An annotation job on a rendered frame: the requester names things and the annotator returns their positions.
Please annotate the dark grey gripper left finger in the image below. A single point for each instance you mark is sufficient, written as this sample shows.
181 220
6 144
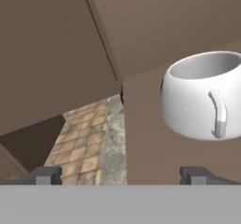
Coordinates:
47 174

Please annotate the white mug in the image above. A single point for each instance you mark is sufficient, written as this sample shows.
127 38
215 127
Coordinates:
188 105

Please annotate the brown cabinet door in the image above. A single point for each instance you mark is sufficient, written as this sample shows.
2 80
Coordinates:
47 52
169 20

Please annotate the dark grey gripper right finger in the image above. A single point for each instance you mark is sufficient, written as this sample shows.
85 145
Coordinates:
194 175

